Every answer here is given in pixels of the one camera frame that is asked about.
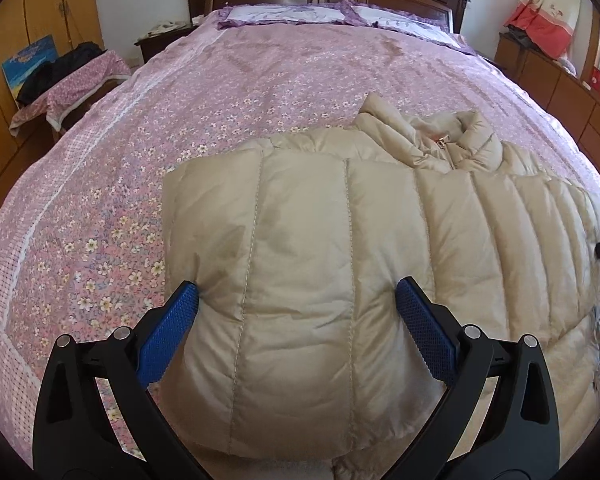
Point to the grey clothes pile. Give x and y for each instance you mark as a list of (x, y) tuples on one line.
[(519, 34)]

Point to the dark wooden nightstand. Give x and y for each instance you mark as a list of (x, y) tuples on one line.
[(152, 47)]

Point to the yellow wooden wardrobe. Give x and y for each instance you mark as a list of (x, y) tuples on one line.
[(30, 10)]

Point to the purple frilled pillow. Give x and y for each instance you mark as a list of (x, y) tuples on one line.
[(395, 19), (280, 14)]

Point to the long wooden cabinet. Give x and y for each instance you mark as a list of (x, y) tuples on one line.
[(545, 75)]

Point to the pale soft bundle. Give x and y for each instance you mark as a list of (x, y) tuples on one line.
[(566, 66)]

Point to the red box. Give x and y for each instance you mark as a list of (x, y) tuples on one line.
[(598, 79)]

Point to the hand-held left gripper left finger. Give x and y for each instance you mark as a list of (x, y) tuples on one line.
[(167, 330)]

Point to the pink floral bedspread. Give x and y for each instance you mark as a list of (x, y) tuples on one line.
[(230, 85)]

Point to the beige down jacket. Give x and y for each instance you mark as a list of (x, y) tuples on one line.
[(305, 235)]

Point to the black garment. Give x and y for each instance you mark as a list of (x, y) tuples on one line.
[(70, 62)]

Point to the blue painting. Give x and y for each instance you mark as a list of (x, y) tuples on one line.
[(27, 60)]

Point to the cream and red curtain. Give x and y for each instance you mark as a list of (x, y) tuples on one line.
[(545, 10)]

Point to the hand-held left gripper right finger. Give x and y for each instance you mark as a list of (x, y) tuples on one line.
[(425, 327)]

